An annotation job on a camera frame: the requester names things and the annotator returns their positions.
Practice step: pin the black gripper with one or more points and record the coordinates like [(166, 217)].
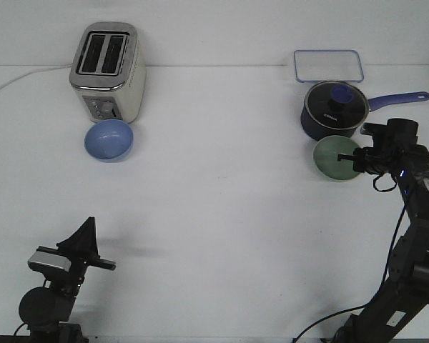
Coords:
[(82, 250), (382, 157)]

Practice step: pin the green bowl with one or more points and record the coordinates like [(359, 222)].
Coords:
[(325, 157)]

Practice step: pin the blue bowl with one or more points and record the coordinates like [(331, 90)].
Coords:
[(109, 140)]

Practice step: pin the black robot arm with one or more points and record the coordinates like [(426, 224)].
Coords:
[(46, 310), (405, 292)]

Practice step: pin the glass pot lid blue knob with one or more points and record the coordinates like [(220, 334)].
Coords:
[(336, 105)]

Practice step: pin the clear container blue rim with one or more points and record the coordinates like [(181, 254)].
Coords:
[(312, 66)]

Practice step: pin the silver two-slot toaster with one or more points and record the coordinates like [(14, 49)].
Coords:
[(108, 72)]

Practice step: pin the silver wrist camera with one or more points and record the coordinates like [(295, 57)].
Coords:
[(48, 262), (372, 129)]

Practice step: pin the blue saucepan with handle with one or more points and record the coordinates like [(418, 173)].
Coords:
[(317, 131)]

